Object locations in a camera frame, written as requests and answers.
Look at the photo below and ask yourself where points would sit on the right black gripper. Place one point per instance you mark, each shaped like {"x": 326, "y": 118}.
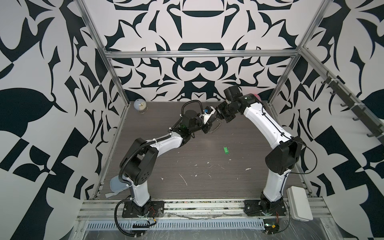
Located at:
{"x": 219, "y": 109}

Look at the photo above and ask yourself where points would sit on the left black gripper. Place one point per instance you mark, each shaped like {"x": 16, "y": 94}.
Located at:
{"x": 207, "y": 126}

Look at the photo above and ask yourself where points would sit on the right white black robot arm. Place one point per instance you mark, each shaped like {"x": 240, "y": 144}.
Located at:
{"x": 286, "y": 149}

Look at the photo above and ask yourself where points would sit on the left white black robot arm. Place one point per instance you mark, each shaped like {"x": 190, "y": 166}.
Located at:
{"x": 138, "y": 164}

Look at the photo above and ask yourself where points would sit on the green plastic key tag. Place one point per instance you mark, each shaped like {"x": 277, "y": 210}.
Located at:
{"x": 226, "y": 150}

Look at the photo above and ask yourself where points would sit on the light blue pad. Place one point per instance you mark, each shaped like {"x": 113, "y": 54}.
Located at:
{"x": 116, "y": 187}

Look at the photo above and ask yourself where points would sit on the white box device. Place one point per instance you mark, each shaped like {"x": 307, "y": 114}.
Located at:
{"x": 299, "y": 204}

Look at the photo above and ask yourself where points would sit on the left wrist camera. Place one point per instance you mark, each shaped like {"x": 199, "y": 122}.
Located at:
{"x": 208, "y": 114}

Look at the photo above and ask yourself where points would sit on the aluminium frame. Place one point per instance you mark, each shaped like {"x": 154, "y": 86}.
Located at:
{"x": 300, "y": 52}

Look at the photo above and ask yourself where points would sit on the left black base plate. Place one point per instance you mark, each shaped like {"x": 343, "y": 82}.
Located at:
{"x": 150, "y": 209}

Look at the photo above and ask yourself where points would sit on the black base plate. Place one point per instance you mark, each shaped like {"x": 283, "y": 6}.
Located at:
{"x": 264, "y": 207}
{"x": 150, "y": 209}

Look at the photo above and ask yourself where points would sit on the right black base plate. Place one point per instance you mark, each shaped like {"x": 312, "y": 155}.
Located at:
{"x": 264, "y": 207}

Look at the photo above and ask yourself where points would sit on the white ventilated cable duct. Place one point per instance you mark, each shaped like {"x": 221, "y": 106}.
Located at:
{"x": 182, "y": 224}

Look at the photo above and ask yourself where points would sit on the wall hook rail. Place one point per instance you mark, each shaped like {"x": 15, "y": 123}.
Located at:
{"x": 351, "y": 102}

